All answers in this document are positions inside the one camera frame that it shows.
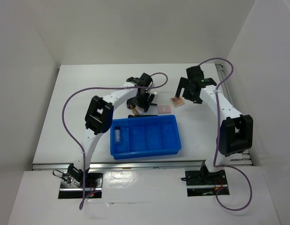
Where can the thin black makeup brush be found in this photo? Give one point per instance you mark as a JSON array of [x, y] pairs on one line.
[[143, 115]]

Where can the clear bottle black cap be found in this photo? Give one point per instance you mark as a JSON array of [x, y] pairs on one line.
[[117, 134]]

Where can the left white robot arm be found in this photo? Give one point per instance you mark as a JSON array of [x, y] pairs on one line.
[[99, 116]]

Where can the small gold kabuki brush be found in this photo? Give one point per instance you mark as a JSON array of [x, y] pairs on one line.
[[133, 109]]

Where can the pink square compact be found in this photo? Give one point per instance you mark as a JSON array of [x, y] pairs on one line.
[[163, 109]]

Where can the clear eyeshadow swatch card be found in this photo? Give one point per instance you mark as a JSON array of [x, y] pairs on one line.
[[154, 94]]

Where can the large black powder brush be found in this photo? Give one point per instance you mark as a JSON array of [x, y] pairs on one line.
[[154, 103]]

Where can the blue plastic divided tray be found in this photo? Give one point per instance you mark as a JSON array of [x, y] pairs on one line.
[[145, 137]]

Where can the brown eyeshadow palette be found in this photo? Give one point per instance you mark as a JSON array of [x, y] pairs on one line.
[[177, 101]]

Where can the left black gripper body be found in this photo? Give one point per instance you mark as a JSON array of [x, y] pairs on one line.
[[145, 95]]

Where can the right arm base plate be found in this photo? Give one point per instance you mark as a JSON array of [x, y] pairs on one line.
[[198, 185]]

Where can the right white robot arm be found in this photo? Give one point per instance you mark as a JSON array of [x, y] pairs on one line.
[[208, 96]]

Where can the front aluminium rail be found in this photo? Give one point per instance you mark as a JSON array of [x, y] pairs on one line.
[[124, 166]]

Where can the aluminium rail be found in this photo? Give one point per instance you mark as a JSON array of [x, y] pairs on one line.
[[124, 166], [234, 132]]

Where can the right side aluminium rail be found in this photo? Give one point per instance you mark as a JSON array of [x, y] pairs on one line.
[[234, 132]]

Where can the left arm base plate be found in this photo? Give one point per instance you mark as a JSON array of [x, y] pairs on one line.
[[71, 189]]

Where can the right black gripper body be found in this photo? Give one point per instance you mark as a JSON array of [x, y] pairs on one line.
[[188, 94]]

